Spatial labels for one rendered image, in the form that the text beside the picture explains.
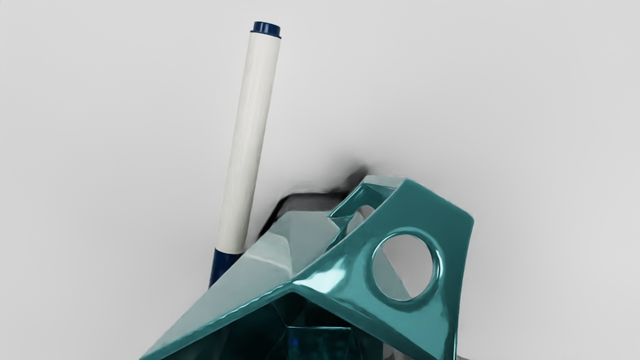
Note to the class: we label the white marker pen blue cap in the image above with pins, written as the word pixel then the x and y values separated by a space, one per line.
pixel 247 145

